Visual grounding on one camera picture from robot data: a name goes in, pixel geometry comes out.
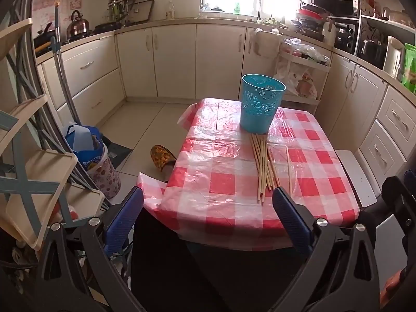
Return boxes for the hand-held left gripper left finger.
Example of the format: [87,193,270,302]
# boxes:
[35,185,145,312]

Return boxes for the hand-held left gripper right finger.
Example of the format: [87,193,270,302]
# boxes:
[272,187,391,312]

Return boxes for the group of wooden chopsticks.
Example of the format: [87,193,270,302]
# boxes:
[250,133,281,205]

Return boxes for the teal plastic basket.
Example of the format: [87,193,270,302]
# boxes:
[239,74,287,134]

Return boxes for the floral patterned bin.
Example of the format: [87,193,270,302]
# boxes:
[88,146,121,199]

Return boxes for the wooden chopstick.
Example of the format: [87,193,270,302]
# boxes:
[285,146,292,194]

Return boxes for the dark floor mat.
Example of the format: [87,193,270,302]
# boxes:
[103,136,134,171]

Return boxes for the yellow patterned slipper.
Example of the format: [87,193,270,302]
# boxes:
[150,145,178,171]

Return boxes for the red checkered plastic tablecloth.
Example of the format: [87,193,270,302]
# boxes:
[136,97,361,251]

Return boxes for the blue and white bag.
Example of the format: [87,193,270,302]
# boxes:
[63,124,108,170]

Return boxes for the beige folding rack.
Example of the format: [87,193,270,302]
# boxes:
[0,16,105,251]

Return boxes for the green snack bag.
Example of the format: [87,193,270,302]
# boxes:
[401,43,416,93]

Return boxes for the white trolley cart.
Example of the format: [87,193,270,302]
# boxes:
[275,50,330,105]

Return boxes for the white electric thermos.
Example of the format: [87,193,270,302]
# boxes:
[383,36,405,77]

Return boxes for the plastic bags on cart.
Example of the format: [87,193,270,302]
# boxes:
[283,38,330,66]

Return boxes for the cream kitchen cabinets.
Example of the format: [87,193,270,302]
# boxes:
[36,18,416,186]

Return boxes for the white hanging plastic bag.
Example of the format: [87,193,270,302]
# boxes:
[252,28,283,56]

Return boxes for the black toaster oven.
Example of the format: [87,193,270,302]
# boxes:
[328,16,360,54]

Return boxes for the white counter shelf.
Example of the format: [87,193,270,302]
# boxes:
[356,15,416,72]

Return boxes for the white jug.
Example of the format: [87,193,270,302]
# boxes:
[323,21,336,48]

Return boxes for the black wok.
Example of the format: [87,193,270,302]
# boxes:
[93,22,121,33]

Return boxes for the green vegetables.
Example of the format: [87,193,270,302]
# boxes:
[262,16,287,27]

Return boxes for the stack of pans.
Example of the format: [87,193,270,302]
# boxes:
[291,3,326,41]

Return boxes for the steel kettle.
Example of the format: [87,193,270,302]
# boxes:
[67,10,90,38]

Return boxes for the black microwave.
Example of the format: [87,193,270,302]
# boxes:
[310,0,358,17]

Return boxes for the grey mop handle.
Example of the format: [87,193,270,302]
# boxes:
[51,0,82,127]

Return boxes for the wall utensil rack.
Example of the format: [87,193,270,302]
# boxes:
[107,0,153,23]

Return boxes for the pink wall poster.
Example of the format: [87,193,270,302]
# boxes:
[32,0,83,27]

